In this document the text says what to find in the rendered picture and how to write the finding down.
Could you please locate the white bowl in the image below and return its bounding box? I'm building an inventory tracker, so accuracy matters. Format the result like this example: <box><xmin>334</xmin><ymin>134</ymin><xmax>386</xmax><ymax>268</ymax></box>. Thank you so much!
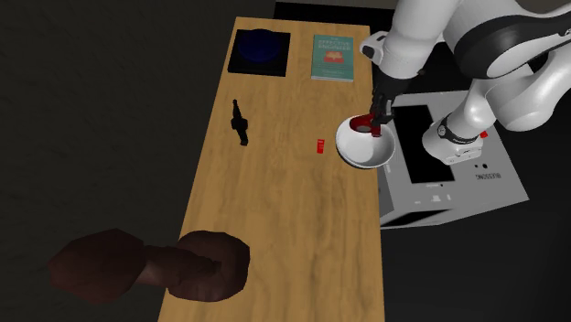
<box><xmin>335</xmin><ymin>114</ymin><xmax>397</xmax><ymax>169</ymax></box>

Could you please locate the black square tray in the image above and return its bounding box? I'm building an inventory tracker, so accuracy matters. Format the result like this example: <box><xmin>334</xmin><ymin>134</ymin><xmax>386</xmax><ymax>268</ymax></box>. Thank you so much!
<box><xmin>227</xmin><ymin>28</ymin><xmax>292</xmax><ymax>78</ymax></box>

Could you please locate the grey robot stand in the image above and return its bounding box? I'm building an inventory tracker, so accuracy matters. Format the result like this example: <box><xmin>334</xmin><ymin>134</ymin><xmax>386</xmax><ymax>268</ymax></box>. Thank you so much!
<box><xmin>378</xmin><ymin>90</ymin><xmax>530</xmax><ymax>231</ymax></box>

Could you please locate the wooden table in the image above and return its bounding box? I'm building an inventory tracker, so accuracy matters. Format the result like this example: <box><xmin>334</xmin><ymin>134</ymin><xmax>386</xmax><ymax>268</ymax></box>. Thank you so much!
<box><xmin>156</xmin><ymin>16</ymin><xmax>386</xmax><ymax>322</ymax></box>

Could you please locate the dark brown chair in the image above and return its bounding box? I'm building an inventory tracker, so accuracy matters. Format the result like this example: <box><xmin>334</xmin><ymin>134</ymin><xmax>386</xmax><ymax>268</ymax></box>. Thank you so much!
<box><xmin>47</xmin><ymin>228</ymin><xmax>252</xmax><ymax>306</ymax></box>

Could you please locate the teal book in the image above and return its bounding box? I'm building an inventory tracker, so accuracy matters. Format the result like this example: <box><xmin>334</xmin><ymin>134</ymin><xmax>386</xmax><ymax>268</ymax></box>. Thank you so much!
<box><xmin>310</xmin><ymin>34</ymin><xmax>355</xmax><ymax>83</ymax></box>

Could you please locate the dark blue bowl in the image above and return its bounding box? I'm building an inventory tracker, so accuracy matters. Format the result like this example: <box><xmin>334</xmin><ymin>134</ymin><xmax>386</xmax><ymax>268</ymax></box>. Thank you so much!
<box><xmin>236</xmin><ymin>28</ymin><xmax>282</xmax><ymax>63</ymax></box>

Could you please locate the red ring-shaped object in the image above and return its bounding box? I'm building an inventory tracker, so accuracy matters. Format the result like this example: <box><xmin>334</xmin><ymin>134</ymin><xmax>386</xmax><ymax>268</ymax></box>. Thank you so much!
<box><xmin>349</xmin><ymin>113</ymin><xmax>382</xmax><ymax>138</ymax></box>

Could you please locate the black elongated tool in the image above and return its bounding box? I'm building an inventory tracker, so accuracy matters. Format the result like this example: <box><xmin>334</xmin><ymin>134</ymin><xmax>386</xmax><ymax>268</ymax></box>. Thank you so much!
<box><xmin>230</xmin><ymin>99</ymin><xmax>250</xmax><ymax>147</ymax></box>

